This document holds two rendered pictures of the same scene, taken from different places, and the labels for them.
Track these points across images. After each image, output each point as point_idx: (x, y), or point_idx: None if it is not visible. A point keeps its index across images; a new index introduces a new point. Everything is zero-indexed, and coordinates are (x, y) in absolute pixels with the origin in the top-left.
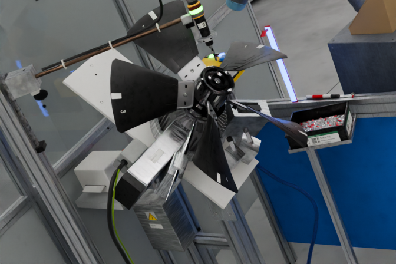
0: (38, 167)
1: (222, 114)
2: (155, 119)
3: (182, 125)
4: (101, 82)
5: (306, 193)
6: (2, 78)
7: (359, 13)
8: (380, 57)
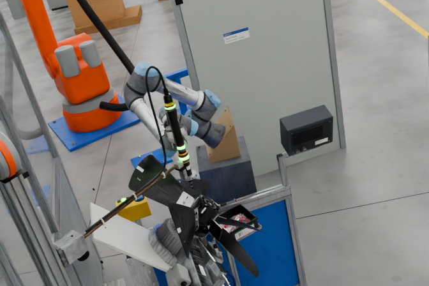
0: None
1: None
2: (164, 248)
3: (191, 244)
4: (112, 232)
5: (232, 275)
6: (59, 248)
7: (218, 147)
8: (239, 172)
